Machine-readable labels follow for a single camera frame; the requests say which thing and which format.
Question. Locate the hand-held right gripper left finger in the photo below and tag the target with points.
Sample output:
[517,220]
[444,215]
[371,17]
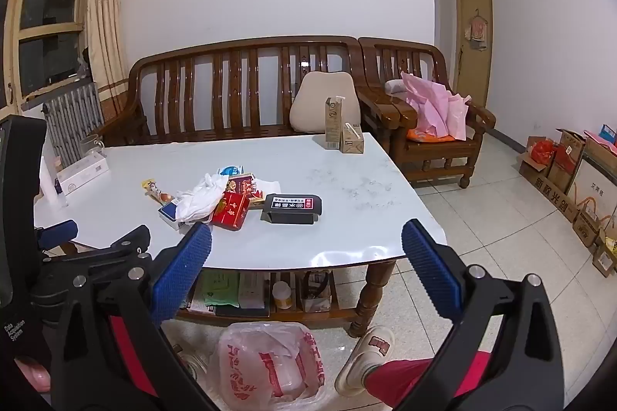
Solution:
[183,269]

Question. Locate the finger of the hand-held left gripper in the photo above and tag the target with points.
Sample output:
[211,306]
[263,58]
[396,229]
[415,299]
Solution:
[120,249]
[57,233]

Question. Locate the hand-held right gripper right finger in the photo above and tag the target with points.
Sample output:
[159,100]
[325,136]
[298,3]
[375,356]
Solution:
[429,264]

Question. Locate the blue cigarette pack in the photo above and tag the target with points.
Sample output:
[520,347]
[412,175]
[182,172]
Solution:
[168,216]

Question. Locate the yellow snack wrapper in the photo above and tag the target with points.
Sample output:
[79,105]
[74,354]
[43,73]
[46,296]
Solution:
[155,190]

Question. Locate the white tissue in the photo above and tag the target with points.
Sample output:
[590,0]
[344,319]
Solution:
[200,199]

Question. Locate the red cigarette pack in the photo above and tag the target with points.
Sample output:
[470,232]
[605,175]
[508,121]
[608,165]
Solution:
[231,211]

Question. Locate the blue white medicine box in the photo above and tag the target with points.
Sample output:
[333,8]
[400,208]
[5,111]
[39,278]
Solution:
[230,171]

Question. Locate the white paper slip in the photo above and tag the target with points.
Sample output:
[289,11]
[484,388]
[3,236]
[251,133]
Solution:
[264,191]

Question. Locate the black packet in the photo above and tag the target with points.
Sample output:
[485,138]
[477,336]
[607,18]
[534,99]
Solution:
[291,208]

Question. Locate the white plastic bag red print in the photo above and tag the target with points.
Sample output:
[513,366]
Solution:
[270,367]

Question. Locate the person's left hand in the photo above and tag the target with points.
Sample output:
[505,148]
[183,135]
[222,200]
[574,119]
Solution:
[33,375]

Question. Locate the green wipes pack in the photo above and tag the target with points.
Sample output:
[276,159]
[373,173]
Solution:
[217,288]

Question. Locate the red white flat box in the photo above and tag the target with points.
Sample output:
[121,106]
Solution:
[200,305]

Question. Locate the white tube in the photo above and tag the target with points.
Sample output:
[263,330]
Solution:
[48,179]

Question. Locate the small dark blue bottle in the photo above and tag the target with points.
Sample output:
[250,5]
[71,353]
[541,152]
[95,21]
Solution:
[58,185]

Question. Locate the white-topped wooden table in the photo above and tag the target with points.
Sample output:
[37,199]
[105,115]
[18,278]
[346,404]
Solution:
[376,290]

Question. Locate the long white box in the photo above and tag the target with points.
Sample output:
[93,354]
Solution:
[82,174]

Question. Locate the dark book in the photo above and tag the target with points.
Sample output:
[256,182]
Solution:
[241,310]

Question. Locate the white carton box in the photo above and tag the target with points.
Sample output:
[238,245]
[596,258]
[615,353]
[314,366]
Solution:
[253,290]

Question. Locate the glass mug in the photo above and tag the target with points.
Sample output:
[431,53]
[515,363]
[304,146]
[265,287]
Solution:
[91,148]

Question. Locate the person's left leg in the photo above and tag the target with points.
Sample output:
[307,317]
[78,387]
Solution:
[126,343]

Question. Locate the person's leg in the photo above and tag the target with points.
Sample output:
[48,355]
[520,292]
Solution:
[126,343]
[400,379]

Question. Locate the grey radiator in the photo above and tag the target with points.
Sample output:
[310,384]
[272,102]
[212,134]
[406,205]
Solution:
[72,122]

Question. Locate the white pill bottle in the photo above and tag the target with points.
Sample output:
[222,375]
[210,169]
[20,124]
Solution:
[282,297]

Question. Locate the black tape roll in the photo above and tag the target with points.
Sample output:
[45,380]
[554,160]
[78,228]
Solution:
[313,283]

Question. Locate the person's right leg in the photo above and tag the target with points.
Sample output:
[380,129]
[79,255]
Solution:
[400,379]

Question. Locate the clear plastic container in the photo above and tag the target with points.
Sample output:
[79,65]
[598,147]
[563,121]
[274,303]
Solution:
[308,302]

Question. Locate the orange cloth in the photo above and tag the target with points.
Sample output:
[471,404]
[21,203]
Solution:
[419,134]

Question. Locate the small beige carton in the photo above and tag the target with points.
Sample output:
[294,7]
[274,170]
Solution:
[352,142]

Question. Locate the pink plastic bag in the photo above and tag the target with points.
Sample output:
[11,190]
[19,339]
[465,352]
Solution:
[434,107]

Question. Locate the wooden armchair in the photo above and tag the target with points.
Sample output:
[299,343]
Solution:
[381,112]

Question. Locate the tall beige drink carton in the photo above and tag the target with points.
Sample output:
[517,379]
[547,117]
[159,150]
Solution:
[333,124]

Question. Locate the row of cardboard boxes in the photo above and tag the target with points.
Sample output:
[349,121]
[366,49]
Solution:
[583,184]

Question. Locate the grey cushion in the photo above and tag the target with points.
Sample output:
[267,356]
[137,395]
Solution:
[394,87]

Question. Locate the wooden slatted sofa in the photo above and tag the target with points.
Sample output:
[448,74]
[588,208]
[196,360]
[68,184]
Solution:
[202,88]

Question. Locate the beige cushion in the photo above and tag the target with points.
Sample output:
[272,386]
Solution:
[315,102]

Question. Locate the yellow wooden door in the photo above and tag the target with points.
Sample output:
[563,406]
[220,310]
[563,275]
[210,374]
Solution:
[475,69]

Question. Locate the beige framed window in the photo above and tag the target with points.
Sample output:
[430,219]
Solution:
[48,6]

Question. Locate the beige patterned curtain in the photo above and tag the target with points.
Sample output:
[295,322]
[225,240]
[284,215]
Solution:
[108,6]

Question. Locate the hanging clothes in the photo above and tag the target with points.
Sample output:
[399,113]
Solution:
[477,30]

